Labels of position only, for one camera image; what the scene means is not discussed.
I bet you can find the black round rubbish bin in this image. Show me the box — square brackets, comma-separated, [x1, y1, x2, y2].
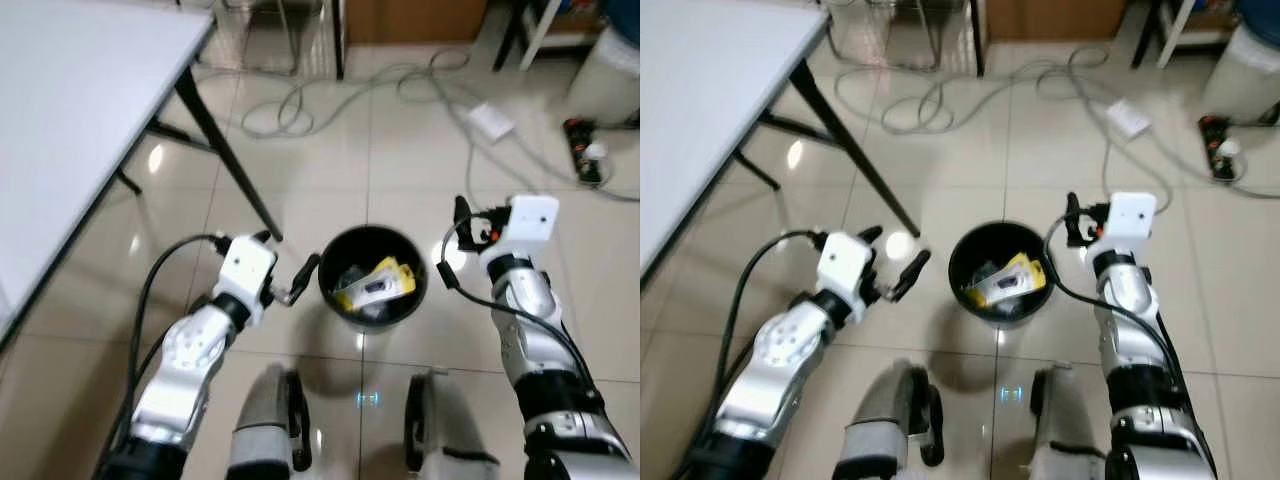
[948, 222, 1057, 329]
[318, 226, 429, 332]

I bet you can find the white pedal bin blue lid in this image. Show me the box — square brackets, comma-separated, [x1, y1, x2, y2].
[565, 0, 641, 126]
[1200, 0, 1280, 126]

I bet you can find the yellow product package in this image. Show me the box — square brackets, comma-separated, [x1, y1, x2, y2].
[335, 257, 418, 313]
[965, 252, 1048, 309]

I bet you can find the white adapter box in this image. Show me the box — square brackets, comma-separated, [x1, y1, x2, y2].
[1106, 100, 1153, 138]
[467, 103, 516, 141]

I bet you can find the black power strip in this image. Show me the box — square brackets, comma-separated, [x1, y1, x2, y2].
[1198, 114, 1242, 183]
[562, 117, 607, 187]

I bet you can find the white shelf table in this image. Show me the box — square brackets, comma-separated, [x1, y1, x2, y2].
[520, 0, 563, 71]
[1158, 0, 1197, 69]

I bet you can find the grey right robot leg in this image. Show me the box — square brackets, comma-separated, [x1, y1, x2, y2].
[404, 368, 501, 480]
[1030, 365, 1113, 480]

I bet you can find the white table with black legs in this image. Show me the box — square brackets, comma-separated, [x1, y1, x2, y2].
[0, 0, 284, 346]
[640, 0, 921, 283]

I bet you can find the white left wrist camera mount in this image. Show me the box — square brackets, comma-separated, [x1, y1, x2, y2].
[212, 235, 278, 328]
[817, 232, 879, 323]

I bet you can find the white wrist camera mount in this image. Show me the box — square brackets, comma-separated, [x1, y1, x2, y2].
[212, 235, 278, 328]
[1088, 192, 1158, 266]
[479, 195, 558, 271]
[817, 232, 879, 323]

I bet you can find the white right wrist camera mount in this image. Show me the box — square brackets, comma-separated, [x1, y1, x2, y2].
[1088, 192, 1158, 266]
[479, 195, 558, 271]

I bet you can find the grey floor cable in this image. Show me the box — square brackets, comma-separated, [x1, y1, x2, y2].
[240, 45, 641, 203]
[835, 45, 1280, 201]

